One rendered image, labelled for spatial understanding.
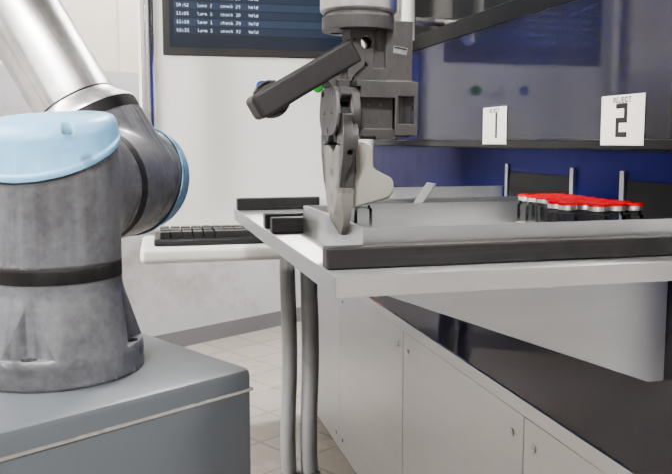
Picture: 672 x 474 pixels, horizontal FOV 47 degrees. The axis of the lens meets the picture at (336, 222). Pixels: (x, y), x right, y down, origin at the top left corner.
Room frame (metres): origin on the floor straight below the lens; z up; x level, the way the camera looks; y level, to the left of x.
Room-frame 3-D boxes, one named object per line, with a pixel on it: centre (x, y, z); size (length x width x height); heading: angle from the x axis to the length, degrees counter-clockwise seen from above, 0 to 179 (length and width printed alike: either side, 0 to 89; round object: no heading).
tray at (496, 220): (0.89, -0.16, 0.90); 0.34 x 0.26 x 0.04; 105
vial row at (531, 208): (0.91, -0.26, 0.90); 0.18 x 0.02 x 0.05; 15
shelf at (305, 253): (1.06, -0.14, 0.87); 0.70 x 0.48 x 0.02; 14
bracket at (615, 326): (0.81, -0.20, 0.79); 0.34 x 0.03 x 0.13; 104
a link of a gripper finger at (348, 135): (0.75, -0.01, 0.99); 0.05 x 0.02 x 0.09; 14
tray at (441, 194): (1.24, -0.17, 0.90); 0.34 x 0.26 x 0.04; 104
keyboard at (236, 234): (1.50, 0.15, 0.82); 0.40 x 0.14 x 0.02; 103
